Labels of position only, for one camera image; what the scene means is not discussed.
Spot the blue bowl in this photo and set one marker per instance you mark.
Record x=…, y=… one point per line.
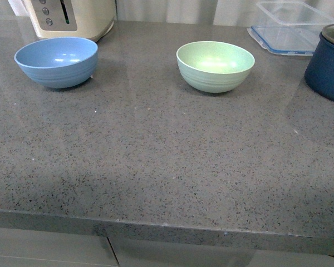
x=58, y=62

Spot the grey cabinet door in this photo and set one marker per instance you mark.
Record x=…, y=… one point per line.
x=39, y=248

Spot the white curtain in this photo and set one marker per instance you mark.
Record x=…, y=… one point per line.
x=226, y=13

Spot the green bowl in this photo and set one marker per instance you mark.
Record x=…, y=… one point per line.
x=214, y=67

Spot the cream toaster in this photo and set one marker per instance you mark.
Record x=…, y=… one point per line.
x=71, y=18

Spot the dark blue saucepan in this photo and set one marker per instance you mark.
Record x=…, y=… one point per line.
x=319, y=74

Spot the clear plastic container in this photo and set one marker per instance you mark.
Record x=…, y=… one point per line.
x=288, y=28

